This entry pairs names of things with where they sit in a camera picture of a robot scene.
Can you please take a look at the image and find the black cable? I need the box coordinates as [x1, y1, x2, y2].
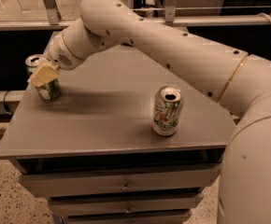
[2, 91, 13, 115]

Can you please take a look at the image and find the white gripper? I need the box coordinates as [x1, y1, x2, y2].
[28, 32, 80, 87]

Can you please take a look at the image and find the middle drawer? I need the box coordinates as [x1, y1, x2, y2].
[49, 193, 204, 217]

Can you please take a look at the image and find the metal window rail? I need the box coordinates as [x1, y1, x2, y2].
[0, 0, 271, 30]

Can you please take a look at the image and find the grey drawer cabinet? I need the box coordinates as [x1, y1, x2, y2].
[0, 28, 237, 224]

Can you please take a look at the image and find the drawer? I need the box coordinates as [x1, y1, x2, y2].
[49, 193, 204, 217]
[64, 210, 192, 224]
[20, 164, 221, 197]

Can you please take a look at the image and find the bottom drawer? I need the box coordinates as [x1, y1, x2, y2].
[64, 210, 192, 224]

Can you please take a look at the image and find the white 7up soda can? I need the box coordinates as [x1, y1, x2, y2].
[152, 85, 183, 136]

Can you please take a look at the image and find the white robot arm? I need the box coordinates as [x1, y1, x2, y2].
[29, 0, 271, 224]

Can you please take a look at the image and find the top drawer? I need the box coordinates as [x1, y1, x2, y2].
[20, 164, 221, 197]

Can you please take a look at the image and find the green soda can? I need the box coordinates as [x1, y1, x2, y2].
[25, 54, 61, 100]

